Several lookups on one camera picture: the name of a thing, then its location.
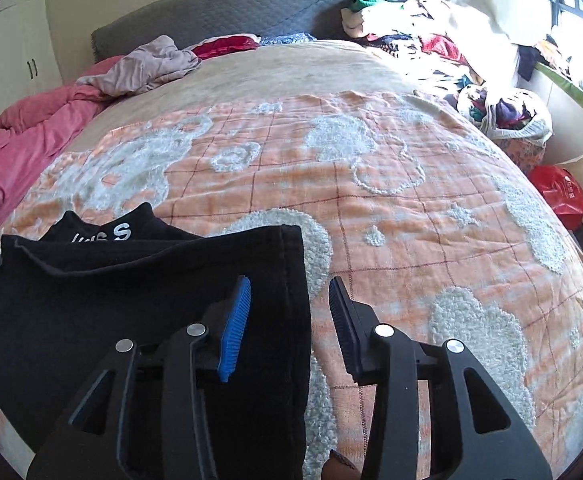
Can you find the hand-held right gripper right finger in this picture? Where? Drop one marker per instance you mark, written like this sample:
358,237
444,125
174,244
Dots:
344,325

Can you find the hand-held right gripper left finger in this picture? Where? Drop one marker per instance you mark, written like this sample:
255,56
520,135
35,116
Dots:
234,330

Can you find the black shirt with orange cuff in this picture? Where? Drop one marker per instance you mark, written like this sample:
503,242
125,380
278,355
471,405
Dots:
96,310

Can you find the white bag of clothes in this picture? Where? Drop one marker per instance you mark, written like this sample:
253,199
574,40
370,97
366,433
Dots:
511,115

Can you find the pile of mixed clothes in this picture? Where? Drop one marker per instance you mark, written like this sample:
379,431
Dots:
411,30

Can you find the peach quilt with white tufts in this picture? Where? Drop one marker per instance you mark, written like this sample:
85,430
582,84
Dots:
396,240

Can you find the pink duvet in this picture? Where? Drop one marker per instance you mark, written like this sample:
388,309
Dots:
16,160

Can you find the white wardrobe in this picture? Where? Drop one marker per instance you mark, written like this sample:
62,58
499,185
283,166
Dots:
11,50

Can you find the red plastic bag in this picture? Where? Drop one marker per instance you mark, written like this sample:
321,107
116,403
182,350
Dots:
561,195

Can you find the crumpled mauve garment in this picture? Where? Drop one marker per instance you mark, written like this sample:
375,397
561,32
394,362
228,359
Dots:
146,67

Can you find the beige bed sheet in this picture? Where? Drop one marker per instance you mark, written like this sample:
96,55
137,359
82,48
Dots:
281,75

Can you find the red cloth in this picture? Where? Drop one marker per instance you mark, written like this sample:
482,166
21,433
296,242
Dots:
226,46

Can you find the blue patterned cloth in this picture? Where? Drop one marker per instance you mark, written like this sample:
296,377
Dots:
286,38

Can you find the grey quilted headboard cover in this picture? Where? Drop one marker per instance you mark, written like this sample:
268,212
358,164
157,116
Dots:
221,10

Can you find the green strip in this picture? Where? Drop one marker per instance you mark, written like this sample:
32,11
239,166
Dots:
574,90

